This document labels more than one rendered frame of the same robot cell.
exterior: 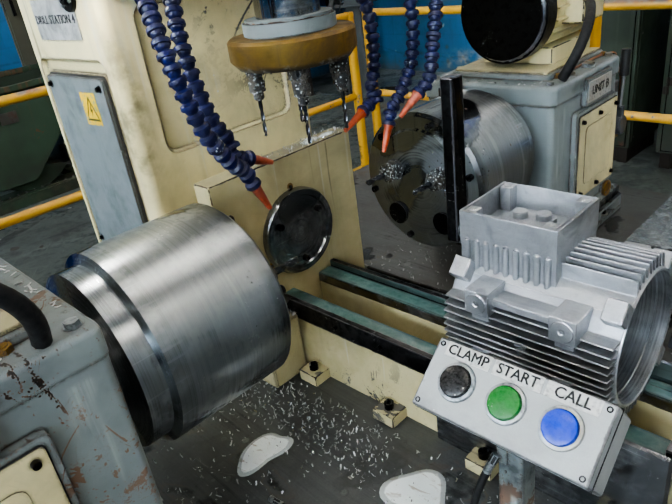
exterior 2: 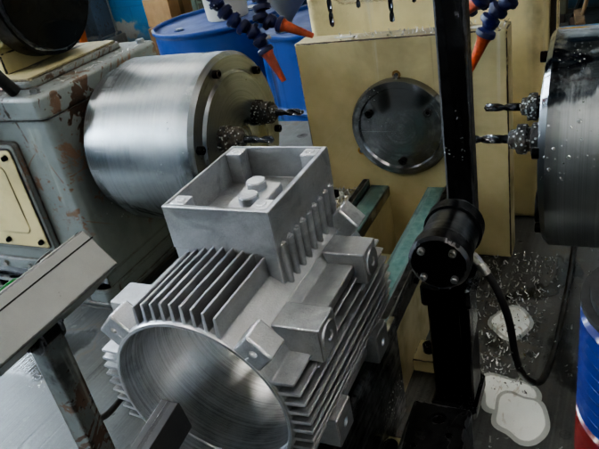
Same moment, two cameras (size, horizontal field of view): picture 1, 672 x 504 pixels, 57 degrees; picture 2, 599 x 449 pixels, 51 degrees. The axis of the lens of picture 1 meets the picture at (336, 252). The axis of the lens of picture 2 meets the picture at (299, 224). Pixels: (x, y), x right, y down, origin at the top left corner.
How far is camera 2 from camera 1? 0.88 m
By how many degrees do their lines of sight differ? 63
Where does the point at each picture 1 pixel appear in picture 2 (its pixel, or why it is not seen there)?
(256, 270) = (176, 121)
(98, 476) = (50, 192)
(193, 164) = (356, 20)
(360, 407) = not seen: hidden behind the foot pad
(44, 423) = (17, 140)
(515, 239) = (197, 200)
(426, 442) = not seen: hidden behind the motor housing
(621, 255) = (191, 282)
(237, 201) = (325, 68)
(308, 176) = (425, 71)
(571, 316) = (125, 296)
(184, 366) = (104, 160)
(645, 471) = not seen: outside the picture
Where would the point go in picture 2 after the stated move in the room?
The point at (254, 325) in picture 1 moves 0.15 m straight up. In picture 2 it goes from (159, 163) to (125, 52)
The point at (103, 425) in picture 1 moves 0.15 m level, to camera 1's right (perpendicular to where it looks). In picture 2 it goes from (48, 163) to (55, 199)
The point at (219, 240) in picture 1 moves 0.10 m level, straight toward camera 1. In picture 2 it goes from (175, 84) to (103, 109)
